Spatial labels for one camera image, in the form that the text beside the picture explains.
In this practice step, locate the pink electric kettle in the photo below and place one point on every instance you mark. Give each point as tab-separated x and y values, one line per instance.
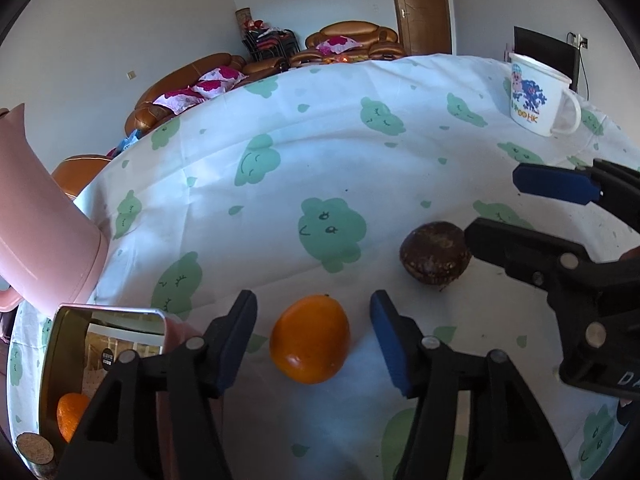
45	230

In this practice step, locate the blue cloth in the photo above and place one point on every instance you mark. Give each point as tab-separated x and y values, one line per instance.
125	144

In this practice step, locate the white wall socket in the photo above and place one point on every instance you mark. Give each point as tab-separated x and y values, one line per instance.
582	40

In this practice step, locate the stack of dark chairs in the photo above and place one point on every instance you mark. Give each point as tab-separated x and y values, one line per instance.
270	45

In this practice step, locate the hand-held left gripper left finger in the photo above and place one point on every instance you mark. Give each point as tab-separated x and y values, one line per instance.
235	345

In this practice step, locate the brown leather armchair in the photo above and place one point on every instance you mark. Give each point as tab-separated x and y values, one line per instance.
75	172
350	27

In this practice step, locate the red plush toy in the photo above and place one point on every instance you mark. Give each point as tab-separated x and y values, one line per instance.
252	24

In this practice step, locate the brown wooden door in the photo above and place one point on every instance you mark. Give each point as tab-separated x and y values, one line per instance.
420	5

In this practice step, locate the brown leather sofa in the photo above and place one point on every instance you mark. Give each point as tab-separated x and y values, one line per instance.
190	67

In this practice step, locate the pink metal tin box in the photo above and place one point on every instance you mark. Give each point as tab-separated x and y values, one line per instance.
50	360

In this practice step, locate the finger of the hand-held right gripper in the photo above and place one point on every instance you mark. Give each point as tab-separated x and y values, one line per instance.
520	250
555	182

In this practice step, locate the white printed mug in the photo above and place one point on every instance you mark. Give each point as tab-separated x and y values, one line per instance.
530	100

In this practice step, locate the dark brown passion fruit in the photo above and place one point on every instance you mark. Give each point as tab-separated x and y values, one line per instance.
432	255

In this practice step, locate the pink floral cushion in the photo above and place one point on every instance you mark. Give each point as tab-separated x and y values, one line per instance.
220	80
337	45
177	100

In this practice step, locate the black television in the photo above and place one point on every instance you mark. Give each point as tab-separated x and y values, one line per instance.
540	45

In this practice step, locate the printed paper sheet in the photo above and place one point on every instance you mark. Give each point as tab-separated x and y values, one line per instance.
97	360

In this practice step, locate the person's right hand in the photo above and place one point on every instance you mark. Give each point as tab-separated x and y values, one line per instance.
632	255

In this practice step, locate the tall patterned cylinder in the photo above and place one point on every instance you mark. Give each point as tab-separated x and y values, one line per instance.
244	16

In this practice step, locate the orange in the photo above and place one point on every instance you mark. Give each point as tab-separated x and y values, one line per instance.
70	417
310	340

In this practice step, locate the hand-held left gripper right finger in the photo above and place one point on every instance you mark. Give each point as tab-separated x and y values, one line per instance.
395	345

